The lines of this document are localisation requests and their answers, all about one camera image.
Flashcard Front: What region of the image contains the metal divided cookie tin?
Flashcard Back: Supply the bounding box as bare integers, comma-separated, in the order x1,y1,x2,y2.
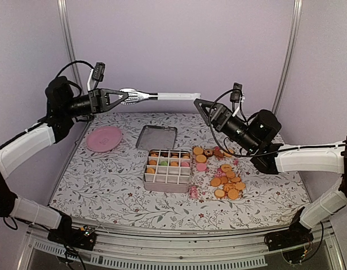
143,149,192,194

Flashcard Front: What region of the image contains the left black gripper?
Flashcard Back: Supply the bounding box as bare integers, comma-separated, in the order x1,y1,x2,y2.
63,87,128,118

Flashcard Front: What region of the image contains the pink round cookie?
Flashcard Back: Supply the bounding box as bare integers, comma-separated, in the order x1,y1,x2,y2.
180,161,190,167

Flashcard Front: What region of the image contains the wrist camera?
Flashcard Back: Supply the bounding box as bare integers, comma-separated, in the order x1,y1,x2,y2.
229,82,244,110
87,62,106,92

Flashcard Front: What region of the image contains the floral cookie tray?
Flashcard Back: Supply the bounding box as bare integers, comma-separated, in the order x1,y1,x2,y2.
189,146,246,201

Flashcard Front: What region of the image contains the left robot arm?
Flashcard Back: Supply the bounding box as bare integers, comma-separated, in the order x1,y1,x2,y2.
0,76,128,244

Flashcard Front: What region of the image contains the floral tablecloth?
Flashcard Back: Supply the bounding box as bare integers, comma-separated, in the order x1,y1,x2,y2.
50,113,310,231

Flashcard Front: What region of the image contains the chocolate donut cookie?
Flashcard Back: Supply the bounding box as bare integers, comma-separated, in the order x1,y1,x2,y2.
204,149,214,158

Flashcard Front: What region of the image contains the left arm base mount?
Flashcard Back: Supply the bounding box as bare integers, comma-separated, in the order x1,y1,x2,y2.
47,223,97,251

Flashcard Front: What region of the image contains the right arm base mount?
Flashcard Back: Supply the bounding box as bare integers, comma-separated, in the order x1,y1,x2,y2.
264,228,314,265

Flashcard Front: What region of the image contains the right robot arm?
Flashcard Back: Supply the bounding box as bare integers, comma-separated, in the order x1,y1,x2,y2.
194,98,347,245

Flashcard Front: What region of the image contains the metal tongs white handle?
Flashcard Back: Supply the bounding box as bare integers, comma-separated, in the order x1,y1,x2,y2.
120,88,201,105

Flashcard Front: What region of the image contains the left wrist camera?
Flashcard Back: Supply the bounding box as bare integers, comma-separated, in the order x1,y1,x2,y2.
87,62,106,92

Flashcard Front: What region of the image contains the pink plate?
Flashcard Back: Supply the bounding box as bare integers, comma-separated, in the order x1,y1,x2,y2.
86,126,123,152

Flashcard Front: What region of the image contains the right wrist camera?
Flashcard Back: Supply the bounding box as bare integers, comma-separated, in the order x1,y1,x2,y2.
229,82,244,110

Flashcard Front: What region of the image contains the metal tin lid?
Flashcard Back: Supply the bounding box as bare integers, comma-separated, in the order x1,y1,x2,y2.
136,125,177,151

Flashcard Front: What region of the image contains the front aluminium rail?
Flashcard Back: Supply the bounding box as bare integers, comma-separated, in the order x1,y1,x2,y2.
17,218,346,269

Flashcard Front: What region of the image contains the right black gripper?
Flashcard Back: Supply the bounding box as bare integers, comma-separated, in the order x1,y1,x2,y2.
193,99,260,154

